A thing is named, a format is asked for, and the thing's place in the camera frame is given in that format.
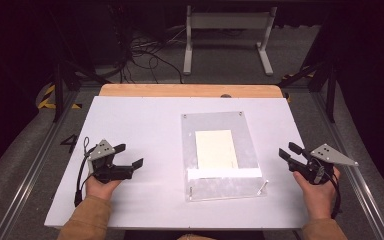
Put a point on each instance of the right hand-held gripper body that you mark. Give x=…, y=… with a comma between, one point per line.
x=330, y=156

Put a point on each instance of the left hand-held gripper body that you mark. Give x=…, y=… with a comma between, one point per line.
x=102, y=150

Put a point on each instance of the painting postcard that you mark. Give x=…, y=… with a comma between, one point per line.
x=216, y=149

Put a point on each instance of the clear acrylic photo frame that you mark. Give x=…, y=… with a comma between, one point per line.
x=223, y=188

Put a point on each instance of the person's left hand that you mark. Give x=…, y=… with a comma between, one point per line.
x=100, y=188

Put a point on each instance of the person's right hand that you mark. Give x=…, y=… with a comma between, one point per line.
x=316, y=200

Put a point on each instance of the white board sheet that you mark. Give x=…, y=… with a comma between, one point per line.
x=146, y=126

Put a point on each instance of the black tripod stand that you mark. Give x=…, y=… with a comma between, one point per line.
x=330, y=86
x=59, y=83

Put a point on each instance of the yellow black floor tape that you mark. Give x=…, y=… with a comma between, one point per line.
x=48, y=96
x=296, y=75

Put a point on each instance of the wooden table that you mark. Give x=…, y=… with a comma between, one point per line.
x=166, y=90

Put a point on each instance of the person's tan clothing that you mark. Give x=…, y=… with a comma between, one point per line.
x=195, y=237

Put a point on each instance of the white metal stand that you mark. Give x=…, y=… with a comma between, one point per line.
x=228, y=20

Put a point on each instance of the aluminium floor rail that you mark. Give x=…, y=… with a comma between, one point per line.
x=356, y=186
x=30, y=173

